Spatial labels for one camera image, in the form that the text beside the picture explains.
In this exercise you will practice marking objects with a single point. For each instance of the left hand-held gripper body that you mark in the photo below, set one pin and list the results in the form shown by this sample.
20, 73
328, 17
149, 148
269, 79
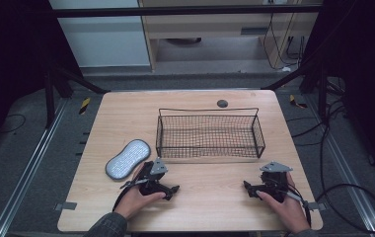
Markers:
152, 184

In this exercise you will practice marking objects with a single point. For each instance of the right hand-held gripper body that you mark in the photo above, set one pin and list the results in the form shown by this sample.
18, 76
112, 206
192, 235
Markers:
274, 184

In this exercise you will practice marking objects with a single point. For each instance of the person's left hand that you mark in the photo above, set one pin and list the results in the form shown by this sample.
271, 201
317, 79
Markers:
133, 202

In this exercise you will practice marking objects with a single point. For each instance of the person's right hand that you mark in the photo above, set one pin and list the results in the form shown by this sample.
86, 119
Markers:
287, 210

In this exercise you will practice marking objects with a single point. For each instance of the grey oval scrub pad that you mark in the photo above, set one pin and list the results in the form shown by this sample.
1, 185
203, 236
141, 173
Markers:
128, 160

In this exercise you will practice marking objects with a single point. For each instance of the yellow black striped tape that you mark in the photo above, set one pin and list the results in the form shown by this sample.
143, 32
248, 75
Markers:
296, 102
84, 106

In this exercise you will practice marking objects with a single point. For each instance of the black metal stand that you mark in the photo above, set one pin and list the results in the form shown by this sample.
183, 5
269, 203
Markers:
322, 95
49, 98

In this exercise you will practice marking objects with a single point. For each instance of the black curtain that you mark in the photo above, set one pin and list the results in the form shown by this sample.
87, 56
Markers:
366, 82
11, 65

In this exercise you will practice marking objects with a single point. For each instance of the white cabinet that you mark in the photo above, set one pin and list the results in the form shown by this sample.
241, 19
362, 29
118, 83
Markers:
103, 42

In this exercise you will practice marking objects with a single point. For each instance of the light wooden desk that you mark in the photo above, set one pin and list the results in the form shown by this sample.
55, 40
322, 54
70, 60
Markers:
208, 31

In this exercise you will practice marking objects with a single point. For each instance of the grey metal table bracket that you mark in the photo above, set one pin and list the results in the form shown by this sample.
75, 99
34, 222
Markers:
65, 206
317, 206

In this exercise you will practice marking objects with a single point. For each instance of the metal floor rail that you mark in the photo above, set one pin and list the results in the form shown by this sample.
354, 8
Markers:
27, 171
346, 171

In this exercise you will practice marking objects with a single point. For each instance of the black horizontal frame bar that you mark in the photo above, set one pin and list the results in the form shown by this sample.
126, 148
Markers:
175, 11

